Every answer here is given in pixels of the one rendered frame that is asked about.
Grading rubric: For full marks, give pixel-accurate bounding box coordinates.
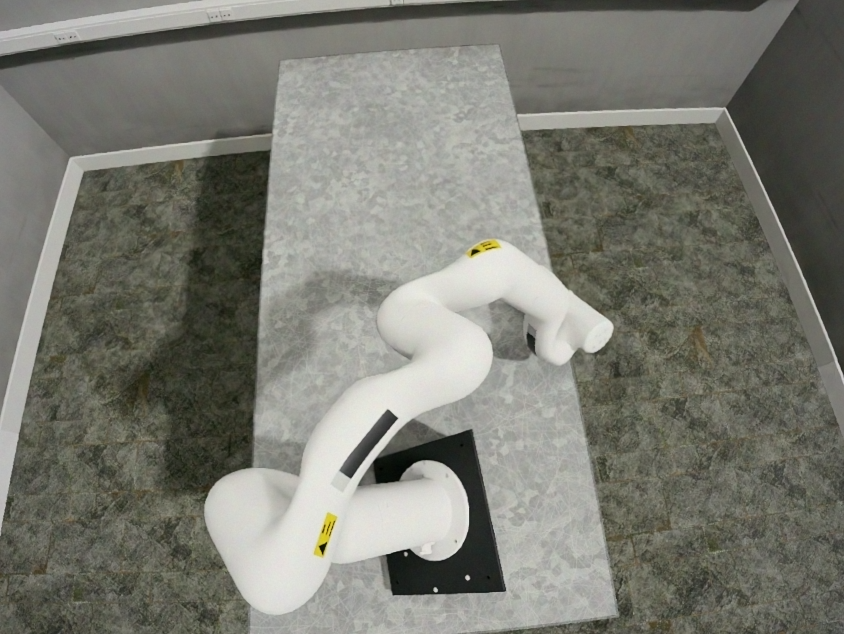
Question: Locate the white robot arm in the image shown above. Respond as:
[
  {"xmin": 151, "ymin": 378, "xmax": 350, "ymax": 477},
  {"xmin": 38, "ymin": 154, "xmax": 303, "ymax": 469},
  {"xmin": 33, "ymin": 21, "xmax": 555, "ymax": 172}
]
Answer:
[{"xmin": 204, "ymin": 239, "xmax": 613, "ymax": 615}]

